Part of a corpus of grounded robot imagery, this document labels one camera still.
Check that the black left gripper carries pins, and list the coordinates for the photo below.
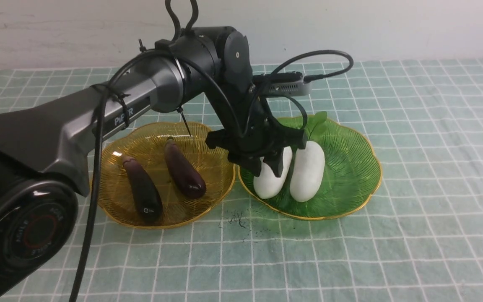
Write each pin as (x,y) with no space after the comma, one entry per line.
(264,137)

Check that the white radish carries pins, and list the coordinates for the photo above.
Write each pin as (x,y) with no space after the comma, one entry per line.
(267,185)
(309,163)

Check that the purple eggplant one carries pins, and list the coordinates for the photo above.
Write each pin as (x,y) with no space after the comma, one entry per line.
(146,197)
(185,177)

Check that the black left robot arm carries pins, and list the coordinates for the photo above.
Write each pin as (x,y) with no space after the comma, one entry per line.
(51,153)

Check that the amber glass plate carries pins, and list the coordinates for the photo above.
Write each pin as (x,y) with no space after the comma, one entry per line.
(146,145)

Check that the green checkered tablecloth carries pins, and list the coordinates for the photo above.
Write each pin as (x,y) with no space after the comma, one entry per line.
(419,238)

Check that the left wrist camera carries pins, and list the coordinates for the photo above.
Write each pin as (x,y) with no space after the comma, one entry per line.
(284,84)

